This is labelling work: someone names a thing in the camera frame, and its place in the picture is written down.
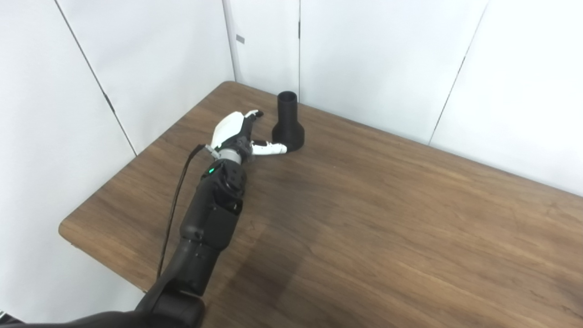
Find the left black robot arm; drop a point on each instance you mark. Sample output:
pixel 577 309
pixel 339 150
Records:
pixel 209 223

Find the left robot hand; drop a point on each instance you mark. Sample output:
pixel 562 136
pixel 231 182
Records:
pixel 227 130

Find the black flared nozzle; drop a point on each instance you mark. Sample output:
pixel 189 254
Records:
pixel 288 127

